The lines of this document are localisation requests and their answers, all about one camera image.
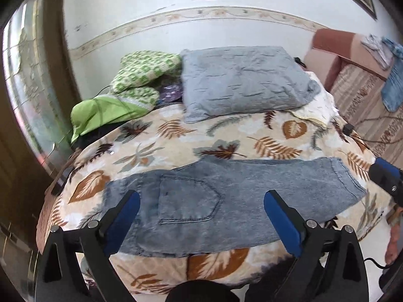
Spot blue denim garment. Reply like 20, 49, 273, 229
381, 38, 403, 112

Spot thin black cable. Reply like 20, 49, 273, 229
94, 88, 139, 123

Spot green checkered blanket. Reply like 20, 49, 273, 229
110, 51, 183, 110

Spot purple patterned cloth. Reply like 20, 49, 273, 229
157, 80, 185, 104

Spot cream white pillow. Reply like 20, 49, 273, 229
291, 71, 339, 128

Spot dark cloth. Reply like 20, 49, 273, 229
71, 126, 126, 149

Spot grey-blue denim pants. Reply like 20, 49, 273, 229
102, 157, 367, 257

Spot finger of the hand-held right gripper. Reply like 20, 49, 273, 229
368, 157, 403, 208

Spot person's right hand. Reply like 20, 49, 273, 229
386, 223, 403, 265

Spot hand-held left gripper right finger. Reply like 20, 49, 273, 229
264, 190, 370, 302

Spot leaf-print blanket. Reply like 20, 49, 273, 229
36, 102, 397, 296

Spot dark phone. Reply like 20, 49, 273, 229
50, 166, 74, 196

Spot grey quilted pillow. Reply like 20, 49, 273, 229
180, 46, 322, 124

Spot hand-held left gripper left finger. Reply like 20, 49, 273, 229
35, 190, 141, 302

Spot bright green cloth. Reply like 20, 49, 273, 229
70, 96, 150, 143

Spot black adapter cable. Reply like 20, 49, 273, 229
349, 113, 403, 147

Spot pink striped sofa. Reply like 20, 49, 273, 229
304, 28, 403, 167

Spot pale patterned cloth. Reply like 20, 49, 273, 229
360, 34, 394, 70

